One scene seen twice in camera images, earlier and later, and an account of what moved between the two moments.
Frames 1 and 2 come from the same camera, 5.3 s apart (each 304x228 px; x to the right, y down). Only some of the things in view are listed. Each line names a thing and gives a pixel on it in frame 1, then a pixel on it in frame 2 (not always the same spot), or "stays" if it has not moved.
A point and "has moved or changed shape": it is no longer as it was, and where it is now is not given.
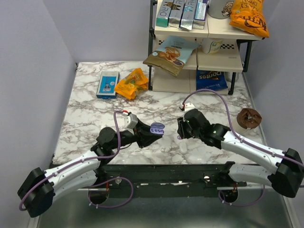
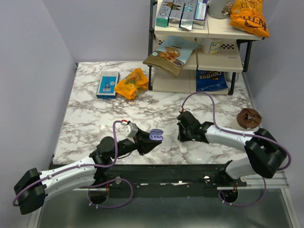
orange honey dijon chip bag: x=249 y=15 stays
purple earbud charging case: x=157 y=128 has moved or changed shape
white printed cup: x=220 y=9 stays
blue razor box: x=106 y=88 stays
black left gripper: x=142 y=135 → x=143 y=144
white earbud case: x=183 y=147 stays
